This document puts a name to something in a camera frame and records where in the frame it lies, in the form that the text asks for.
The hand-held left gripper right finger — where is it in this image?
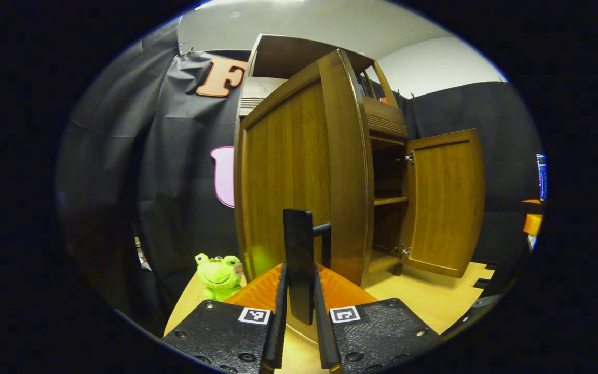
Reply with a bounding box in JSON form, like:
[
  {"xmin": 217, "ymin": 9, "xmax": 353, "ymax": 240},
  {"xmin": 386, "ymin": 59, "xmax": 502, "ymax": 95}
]
[{"xmin": 312, "ymin": 263, "xmax": 442, "ymax": 374}]

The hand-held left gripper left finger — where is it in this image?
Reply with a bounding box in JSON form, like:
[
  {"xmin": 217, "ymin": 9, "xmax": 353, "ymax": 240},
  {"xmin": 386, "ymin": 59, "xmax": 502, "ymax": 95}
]
[{"xmin": 162, "ymin": 263, "xmax": 289, "ymax": 374}]

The wooden shoe cabinet door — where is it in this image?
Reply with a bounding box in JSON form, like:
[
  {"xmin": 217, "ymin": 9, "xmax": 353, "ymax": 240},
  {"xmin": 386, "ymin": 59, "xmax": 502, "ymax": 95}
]
[
  {"xmin": 234, "ymin": 49, "xmax": 375, "ymax": 344},
  {"xmin": 398, "ymin": 128, "xmax": 486, "ymax": 279}
]

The wooden double-door shoe cabinet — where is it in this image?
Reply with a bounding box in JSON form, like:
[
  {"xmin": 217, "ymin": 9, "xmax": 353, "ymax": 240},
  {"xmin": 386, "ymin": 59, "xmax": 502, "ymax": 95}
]
[{"xmin": 236, "ymin": 34, "xmax": 410, "ymax": 277}]

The blue panel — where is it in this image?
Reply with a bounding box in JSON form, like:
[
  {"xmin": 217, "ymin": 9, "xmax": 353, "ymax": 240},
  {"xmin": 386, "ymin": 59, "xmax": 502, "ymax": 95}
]
[{"xmin": 536, "ymin": 154, "xmax": 548, "ymax": 201}]

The green frog plush toy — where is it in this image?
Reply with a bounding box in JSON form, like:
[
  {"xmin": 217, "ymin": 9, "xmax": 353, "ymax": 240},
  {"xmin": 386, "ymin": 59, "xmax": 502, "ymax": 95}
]
[{"xmin": 194, "ymin": 252, "xmax": 244, "ymax": 302}]

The black backdrop cloth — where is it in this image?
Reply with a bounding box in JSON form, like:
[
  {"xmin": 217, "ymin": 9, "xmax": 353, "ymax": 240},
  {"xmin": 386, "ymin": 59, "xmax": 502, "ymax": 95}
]
[{"xmin": 55, "ymin": 18, "xmax": 545, "ymax": 333}]

